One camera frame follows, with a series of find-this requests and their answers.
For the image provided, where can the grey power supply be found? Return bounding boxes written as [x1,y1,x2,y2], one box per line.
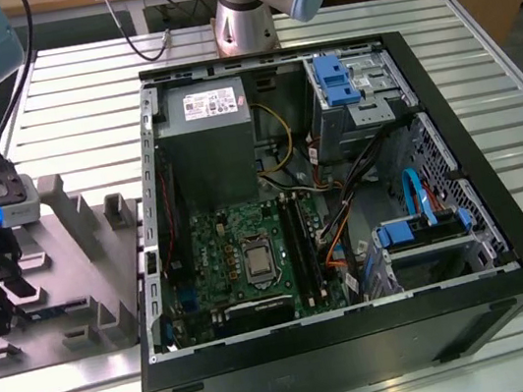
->
[147,75,266,217]

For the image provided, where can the blue drive bay latch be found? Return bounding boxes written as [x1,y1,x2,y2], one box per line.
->
[311,49,362,111]

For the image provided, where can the black camera cable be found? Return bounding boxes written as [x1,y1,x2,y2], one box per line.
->
[0,0,58,174]

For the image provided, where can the grey parts rack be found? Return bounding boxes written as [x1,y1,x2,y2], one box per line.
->
[0,161,164,380]

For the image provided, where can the CPU socket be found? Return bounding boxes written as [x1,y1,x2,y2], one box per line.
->
[237,232,286,292]

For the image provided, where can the blue data cable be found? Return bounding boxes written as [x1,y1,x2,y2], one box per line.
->
[399,163,438,228]

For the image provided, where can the silver drive cage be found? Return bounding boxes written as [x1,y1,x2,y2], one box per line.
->
[302,40,427,163]

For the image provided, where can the green motherboard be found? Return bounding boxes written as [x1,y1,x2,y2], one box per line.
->
[147,187,357,351]

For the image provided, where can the hard disk in blue carrier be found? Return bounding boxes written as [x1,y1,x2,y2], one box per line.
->
[372,204,476,253]

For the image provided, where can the silver CPU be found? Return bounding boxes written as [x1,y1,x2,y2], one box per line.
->
[242,243,279,279]

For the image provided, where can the blue expansion slot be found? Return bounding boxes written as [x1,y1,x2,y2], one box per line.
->
[180,285,200,314]

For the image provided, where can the black cable silver plug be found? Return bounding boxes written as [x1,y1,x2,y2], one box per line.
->
[98,0,176,68]

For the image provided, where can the orange wires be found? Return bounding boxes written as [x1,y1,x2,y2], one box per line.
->
[320,229,354,276]

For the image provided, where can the black PC case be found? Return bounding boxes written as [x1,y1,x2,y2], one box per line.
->
[90,9,523,392]

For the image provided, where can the black case fan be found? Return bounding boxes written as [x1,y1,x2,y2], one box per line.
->
[150,147,190,271]

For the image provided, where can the black graphics card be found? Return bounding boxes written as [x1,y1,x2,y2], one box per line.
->
[221,292,299,335]

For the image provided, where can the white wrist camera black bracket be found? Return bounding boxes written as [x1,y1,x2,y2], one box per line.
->
[0,165,47,231]

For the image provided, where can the grey power supply cables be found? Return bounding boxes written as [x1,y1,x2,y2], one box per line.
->
[257,160,346,202]

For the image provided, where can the yellow wire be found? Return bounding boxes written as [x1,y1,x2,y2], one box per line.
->
[249,96,298,175]

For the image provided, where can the dark cable bundle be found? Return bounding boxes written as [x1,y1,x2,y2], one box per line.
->
[300,112,435,246]

